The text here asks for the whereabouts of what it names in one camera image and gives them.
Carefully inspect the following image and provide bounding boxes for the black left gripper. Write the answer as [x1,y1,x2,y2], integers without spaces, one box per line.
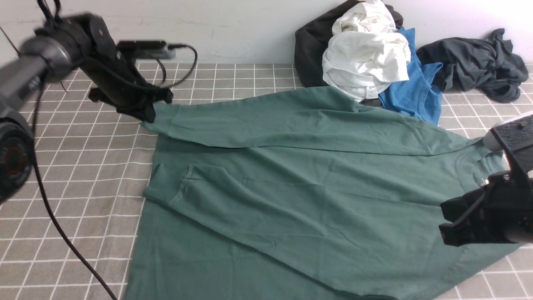
[79,15,173,123]

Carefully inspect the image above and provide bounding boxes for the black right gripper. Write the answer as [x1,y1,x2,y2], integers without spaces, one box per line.
[438,112,533,247]

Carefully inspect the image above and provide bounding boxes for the green long-sleeved shirt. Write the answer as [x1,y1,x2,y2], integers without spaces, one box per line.
[125,87,520,300]

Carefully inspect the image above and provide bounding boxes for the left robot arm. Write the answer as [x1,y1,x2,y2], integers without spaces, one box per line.
[0,13,173,202]

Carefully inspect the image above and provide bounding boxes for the blue shirt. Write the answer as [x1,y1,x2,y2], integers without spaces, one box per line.
[379,28,442,125]

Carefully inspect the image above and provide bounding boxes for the dark grey crumpled shirt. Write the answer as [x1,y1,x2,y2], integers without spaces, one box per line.
[416,28,528,104]

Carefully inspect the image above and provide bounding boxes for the white crumpled shirt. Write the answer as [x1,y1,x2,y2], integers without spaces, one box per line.
[322,0,411,101]

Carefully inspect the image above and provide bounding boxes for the grey checkered tablecloth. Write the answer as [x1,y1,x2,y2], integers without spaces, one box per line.
[0,63,533,300]

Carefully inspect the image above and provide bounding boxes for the black garment under pile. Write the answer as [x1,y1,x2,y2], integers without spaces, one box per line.
[294,0,403,87]

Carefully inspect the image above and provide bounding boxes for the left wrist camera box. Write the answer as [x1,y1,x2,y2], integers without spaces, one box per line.
[116,40,176,60]

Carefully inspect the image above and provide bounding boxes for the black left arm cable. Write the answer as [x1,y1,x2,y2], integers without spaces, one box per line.
[32,42,199,300]

